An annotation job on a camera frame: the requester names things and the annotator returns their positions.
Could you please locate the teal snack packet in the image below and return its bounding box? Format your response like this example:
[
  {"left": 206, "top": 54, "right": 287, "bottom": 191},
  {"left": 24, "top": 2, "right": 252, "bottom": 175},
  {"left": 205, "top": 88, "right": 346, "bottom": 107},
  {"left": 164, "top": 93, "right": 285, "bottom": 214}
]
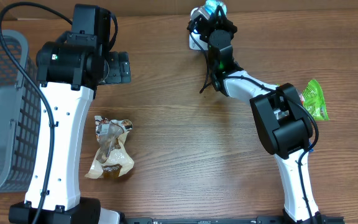
[{"left": 204, "top": 0, "right": 227, "bottom": 15}]

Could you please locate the beige snack bag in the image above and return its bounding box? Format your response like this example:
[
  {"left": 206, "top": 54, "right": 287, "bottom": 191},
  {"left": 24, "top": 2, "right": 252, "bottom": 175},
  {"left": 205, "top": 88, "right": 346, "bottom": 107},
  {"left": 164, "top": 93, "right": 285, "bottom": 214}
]
[{"left": 85, "top": 116, "right": 134, "bottom": 179}]

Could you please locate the green packet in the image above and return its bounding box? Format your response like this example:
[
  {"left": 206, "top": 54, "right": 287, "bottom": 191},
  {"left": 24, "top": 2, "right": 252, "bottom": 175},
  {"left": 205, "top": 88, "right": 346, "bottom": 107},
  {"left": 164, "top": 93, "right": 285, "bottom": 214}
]
[{"left": 300, "top": 79, "right": 329, "bottom": 121}]

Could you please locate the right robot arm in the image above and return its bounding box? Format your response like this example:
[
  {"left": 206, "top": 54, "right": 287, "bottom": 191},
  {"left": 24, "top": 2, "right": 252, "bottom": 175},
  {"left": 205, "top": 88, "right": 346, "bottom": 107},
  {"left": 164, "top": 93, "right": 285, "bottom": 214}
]
[{"left": 188, "top": 7, "right": 321, "bottom": 223}]

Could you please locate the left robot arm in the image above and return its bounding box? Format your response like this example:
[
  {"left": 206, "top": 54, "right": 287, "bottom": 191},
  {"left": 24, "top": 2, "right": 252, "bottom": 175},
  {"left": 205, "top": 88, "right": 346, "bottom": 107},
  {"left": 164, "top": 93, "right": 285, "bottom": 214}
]
[{"left": 9, "top": 4, "right": 131, "bottom": 224}]

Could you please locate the white barcode scanner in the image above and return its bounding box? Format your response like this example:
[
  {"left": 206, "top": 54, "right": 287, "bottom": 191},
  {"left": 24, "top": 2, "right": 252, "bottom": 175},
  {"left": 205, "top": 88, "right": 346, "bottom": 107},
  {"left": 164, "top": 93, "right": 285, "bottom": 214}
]
[{"left": 187, "top": 7, "right": 213, "bottom": 51}]

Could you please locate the grey plastic mesh basket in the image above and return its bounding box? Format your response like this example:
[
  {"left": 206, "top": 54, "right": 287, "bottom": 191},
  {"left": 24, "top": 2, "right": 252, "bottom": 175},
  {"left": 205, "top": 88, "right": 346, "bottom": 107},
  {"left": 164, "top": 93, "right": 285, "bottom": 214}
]
[{"left": 0, "top": 44, "right": 41, "bottom": 193}]

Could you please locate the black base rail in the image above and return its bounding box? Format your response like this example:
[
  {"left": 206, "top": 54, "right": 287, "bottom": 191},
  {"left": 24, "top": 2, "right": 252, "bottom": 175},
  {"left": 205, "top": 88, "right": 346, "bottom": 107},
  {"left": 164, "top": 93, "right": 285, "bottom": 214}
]
[{"left": 121, "top": 215, "right": 345, "bottom": 224}]

